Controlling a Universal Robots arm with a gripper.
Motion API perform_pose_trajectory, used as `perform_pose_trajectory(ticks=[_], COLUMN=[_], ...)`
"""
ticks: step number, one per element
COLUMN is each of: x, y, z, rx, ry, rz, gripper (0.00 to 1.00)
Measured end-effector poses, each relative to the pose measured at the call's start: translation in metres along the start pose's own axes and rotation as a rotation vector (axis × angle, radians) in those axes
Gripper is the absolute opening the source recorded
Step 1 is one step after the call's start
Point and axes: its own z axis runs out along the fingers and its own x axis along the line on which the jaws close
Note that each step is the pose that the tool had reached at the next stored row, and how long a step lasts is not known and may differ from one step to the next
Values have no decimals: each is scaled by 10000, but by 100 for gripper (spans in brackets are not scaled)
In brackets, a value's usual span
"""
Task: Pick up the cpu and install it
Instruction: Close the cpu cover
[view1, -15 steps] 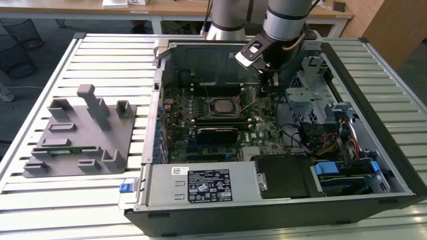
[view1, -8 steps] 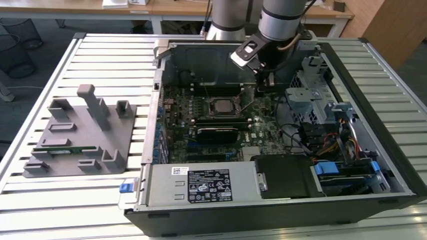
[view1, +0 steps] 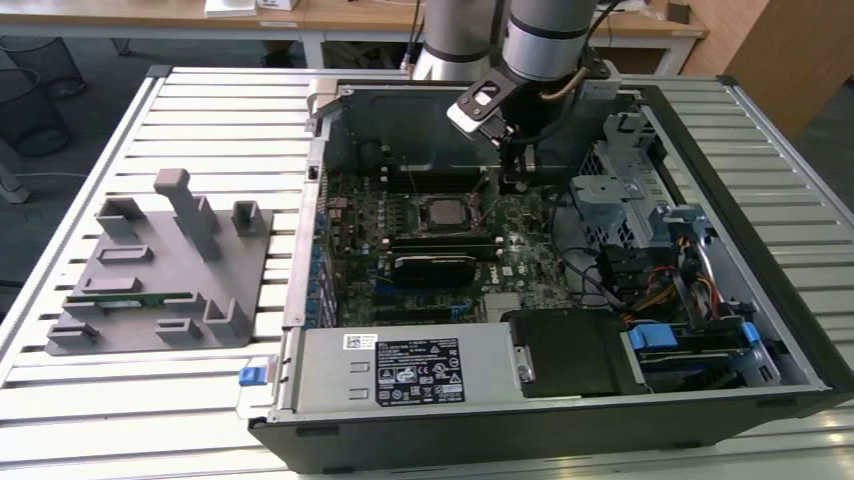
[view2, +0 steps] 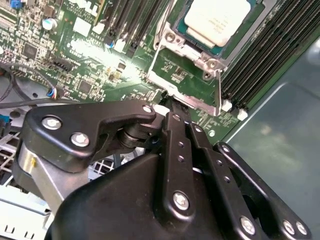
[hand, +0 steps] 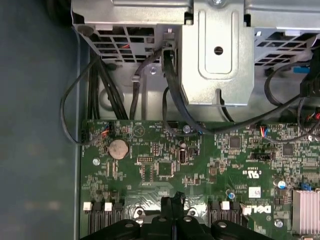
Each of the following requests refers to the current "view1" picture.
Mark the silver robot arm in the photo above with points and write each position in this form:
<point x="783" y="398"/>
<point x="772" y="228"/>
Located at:
<point x="547" y="40"/>

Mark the grey parts rack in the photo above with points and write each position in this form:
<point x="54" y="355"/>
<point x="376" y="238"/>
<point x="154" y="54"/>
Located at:
<point x="173" y="280"/>

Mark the wooden desk white frame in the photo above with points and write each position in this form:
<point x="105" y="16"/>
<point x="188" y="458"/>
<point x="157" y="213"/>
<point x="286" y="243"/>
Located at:
<point x="166" y="20"/>

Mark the small brown box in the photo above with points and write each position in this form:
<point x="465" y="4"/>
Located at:
<point x="677" y="12"/>

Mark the silver chipset heatsink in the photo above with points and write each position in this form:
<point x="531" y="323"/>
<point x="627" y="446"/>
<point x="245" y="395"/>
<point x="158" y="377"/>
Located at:
<point x="501" y="306"/>

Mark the silver CPU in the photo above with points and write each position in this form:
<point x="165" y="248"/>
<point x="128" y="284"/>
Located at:
<point x="448" y="212"/>

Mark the black graphics card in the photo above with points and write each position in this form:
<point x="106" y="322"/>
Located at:
<point x="433" y="272"/>

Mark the wooden cabinet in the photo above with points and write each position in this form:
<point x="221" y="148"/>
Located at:
<point x="787" y="60"/>

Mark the black RAM slot bank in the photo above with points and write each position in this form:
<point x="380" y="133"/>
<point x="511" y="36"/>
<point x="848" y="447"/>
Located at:
<point x="433" y="180"/>
<point x="440" y="246"/>

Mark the silver drive cage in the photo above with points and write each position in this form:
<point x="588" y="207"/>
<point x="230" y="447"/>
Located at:
<point x="600" y="192"/>

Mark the CPU socket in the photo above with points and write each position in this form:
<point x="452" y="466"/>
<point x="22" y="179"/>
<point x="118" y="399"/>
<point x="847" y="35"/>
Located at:
<point x="440" y="230"/>

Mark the green motherboard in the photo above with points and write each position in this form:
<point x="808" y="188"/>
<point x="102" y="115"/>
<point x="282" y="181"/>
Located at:
<point x="527" y="250"/>

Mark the thin metal locking lever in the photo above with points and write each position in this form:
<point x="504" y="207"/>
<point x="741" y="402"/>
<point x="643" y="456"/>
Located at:
<point x="416" y="185"/>
<point x="488" y="212"/>

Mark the grey metal foot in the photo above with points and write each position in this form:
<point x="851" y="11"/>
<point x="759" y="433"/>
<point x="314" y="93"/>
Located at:
<point x="13" y="185"/>

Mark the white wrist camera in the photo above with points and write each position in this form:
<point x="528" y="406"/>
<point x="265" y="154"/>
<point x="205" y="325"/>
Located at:
<point x="469" y="117"/>

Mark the blue case latch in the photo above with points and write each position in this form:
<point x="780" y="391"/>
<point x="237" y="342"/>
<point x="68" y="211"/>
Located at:
<point x="250" y="376"/>

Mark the hard disk in blue carrier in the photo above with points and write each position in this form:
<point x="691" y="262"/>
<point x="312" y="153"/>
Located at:
<point x="653" y="337"/>

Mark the silver power supply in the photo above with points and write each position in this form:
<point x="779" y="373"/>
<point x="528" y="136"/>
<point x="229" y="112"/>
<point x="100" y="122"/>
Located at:
<point x="320" y="370"/>

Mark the black expansion slot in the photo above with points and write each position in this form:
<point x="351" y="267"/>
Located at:
<point x="413" y="315"/>

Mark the white box with label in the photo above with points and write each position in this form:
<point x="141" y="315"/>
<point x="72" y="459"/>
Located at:
<point x="274" y="4"/>

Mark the black PC case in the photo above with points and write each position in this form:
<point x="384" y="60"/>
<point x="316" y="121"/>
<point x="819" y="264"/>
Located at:
<point x="467" y="440"/>

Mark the grey camera box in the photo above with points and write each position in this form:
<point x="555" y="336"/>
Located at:
<point x="600" y="87"/>

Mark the black mesh waste bin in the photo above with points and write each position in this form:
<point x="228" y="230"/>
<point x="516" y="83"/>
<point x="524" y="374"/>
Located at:
<point x="46" y="65"/>
<point x="26" y="115"/>

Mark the green RAM stick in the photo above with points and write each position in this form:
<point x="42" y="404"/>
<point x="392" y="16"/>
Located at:
<point x="120" y="299"/>

